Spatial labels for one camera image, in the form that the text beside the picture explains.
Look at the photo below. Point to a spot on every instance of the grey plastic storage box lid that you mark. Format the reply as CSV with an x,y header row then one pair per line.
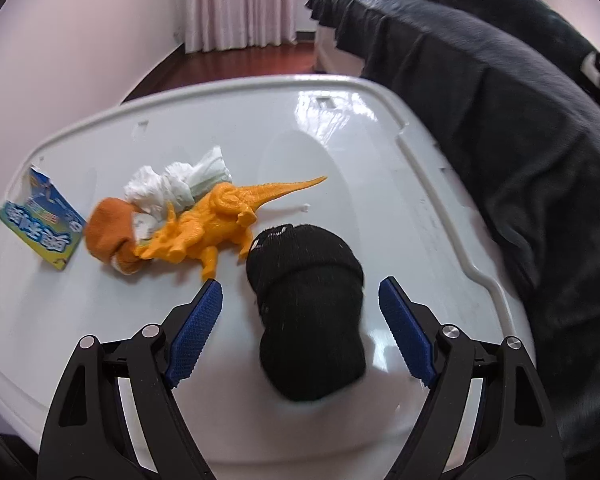
x,y
330,185

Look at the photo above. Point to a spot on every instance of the dark grey blanket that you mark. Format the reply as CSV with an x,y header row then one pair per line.
x,y
480,110

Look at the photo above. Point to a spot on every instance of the orange toy dinosaur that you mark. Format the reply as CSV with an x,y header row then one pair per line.
x,y
210,225

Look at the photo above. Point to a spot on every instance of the black sock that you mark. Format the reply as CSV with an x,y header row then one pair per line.
x,y
305,310

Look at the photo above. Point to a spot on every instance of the blue and yellow torn packet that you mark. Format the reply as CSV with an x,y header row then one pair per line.
x,y
40,220

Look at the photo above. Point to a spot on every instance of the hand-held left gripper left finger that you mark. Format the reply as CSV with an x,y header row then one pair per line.
x,y
192,340

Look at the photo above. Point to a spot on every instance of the orange sock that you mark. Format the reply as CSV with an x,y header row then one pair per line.
x,y
107,230

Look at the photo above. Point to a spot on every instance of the white bed frame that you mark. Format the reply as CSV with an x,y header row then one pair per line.
x,y
330,55

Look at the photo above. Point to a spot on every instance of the white crumpled tissue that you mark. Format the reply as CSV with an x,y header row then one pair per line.
x,y
155,190

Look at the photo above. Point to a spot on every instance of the pink patterned curtain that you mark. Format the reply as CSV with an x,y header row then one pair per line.
x,y
230,0

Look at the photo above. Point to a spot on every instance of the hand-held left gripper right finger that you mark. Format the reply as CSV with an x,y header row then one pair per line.
x,y
407,335

